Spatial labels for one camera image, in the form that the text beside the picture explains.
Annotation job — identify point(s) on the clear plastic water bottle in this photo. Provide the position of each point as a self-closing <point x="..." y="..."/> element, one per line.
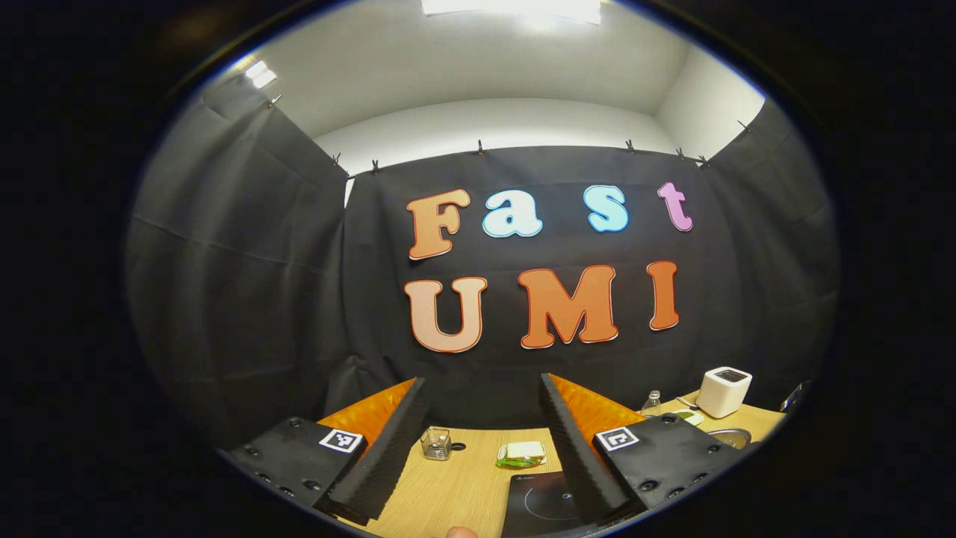
<point x="652" y="405"/>

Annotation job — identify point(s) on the dark shiny-edged object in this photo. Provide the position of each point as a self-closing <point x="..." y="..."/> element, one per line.
<point x="796" y="396"/>

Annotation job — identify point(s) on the ceiling light panel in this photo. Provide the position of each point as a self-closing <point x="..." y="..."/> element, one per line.
<point x="511" y="7"/>

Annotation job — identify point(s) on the glass mug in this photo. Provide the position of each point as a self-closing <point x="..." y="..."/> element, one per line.
<point x="436" y="444"/>

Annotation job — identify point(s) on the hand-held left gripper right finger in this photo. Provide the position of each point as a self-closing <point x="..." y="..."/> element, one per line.
<point x="571" y="448"/>

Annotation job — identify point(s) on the white divided dish of beans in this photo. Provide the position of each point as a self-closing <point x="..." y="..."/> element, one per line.
<point x="691" y="417"/>

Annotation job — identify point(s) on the black induction cooktop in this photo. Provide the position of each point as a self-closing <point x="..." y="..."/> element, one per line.
<point x="534" y="508"/>

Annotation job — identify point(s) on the white toaster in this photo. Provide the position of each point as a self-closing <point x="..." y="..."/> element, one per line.
<point x="723" y="392"/>

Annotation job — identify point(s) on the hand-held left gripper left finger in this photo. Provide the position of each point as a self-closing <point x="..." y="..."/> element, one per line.
<point x="392" y="456"/>

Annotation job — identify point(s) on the small ceiling light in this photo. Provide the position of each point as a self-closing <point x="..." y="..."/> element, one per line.
<point x="261" y="74"/>

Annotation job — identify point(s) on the black backdrop cloth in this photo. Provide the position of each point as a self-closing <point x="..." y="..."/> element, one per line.
<point x="246" y="299"/>

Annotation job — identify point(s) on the sandwich on green plate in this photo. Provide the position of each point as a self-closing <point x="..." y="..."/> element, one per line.
<point x="521" y="453"/>

